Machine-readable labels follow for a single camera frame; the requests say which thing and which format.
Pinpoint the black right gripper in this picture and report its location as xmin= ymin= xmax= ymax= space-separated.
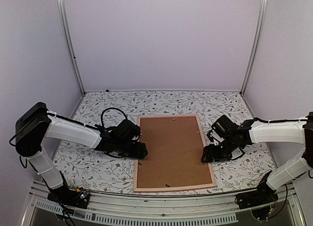
xmin=201 ymin=136 xmax=237 ymax=163

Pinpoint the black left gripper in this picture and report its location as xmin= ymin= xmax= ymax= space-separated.
xmin=114 ymin=140 xmax=147 ymax=159

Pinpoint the brown fibreboard backing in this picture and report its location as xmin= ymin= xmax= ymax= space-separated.
xmin=136 ymin=116 xmax=214 ymax=188

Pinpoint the pink wooden picture frame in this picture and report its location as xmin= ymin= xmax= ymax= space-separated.
xmin=133 ymin=114 xmax=217 ymax=193

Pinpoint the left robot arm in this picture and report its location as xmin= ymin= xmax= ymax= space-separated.
xmin=9 ymin=102 xmax=148 ymax=203

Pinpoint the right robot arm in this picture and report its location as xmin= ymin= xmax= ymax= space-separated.
xmin=201 ymin=112 xmax=313 ymax=204

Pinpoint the floral patterned table cover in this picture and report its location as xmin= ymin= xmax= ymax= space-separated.
xmin=53 ymin=91 xmax=276 ymax=195

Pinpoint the perforated metal strip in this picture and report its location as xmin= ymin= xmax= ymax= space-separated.
xmin=35 ymin=195 xmax=239 ymax=226

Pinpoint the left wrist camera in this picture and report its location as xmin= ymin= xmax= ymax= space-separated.
xmin=114 ymin=119 xmax=141 ymax=141

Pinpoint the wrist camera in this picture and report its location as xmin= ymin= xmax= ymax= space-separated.
xmin=114 ymin=119 xmax=141 ymax=141
xmin=211 ymin=115 xmax=235 ymax=138

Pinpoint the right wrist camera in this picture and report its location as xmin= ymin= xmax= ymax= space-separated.
xmin=211 ymin=115 xmax=235 ymax=138

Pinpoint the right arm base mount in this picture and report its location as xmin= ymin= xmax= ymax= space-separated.
xmin=235 ymin=188 xmax=278 ymax=209

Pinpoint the aluminium front rail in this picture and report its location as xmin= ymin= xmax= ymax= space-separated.
xmin=22 ymin=181 xmax=306 ymax=226

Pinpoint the left aluminium corner post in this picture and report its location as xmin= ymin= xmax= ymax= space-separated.
xmin=57 ymin=0 xmax=86 ymax=96

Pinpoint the aluminium corner post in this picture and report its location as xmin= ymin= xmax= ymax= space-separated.
xmin=240 ymin=0 xmax=268 ymax=97
xmin=57 ymin=0 xmax=86 ymax=96

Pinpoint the right aluminium corner post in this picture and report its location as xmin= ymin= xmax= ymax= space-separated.
xmin=240 ymin=0 xmax=268 ymax=97

